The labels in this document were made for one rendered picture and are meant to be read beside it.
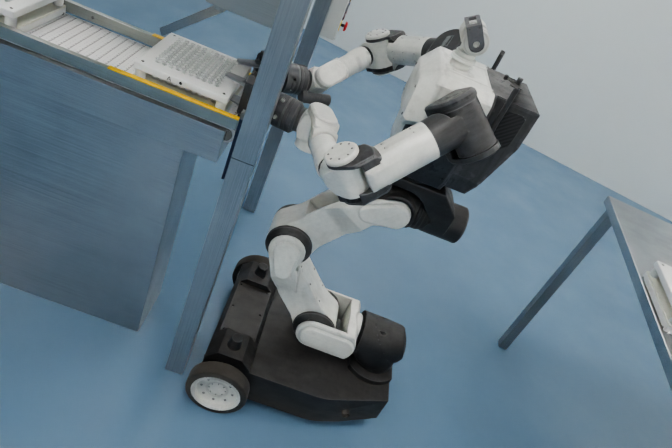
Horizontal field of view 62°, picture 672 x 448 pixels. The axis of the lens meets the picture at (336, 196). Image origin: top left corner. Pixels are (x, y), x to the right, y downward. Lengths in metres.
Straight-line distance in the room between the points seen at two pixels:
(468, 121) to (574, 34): 3.55
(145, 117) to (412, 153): 0.70
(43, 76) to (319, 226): 0.83
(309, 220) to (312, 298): 0.31
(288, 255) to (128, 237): 0.50
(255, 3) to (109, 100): 0.45
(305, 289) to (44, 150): 0.87
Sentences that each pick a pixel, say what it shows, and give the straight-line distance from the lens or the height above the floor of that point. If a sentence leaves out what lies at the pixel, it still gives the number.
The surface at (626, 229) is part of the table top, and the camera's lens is 2.21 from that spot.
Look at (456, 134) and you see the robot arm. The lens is 1.21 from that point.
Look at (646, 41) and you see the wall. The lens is 4.78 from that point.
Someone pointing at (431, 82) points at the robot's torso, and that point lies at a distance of 1.35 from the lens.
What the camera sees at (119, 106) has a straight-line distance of 1.53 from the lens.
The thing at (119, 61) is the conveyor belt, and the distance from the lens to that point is 1.63.
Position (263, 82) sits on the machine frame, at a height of 1.11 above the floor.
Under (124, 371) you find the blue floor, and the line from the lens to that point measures 2.01.
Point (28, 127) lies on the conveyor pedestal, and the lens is 1.76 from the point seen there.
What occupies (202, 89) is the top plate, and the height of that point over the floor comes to 0.99.
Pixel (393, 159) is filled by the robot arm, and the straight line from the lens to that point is 1.17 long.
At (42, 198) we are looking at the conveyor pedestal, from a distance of 1.88.
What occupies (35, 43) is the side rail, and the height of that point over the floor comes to 0.95.
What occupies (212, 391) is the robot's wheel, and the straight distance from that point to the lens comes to 1.92.
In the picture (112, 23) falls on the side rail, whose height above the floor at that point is 0.95.
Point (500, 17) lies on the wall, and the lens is 4.73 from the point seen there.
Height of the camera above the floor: 1.66
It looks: 33 degrees down
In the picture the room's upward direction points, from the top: 25 degrees clockwise
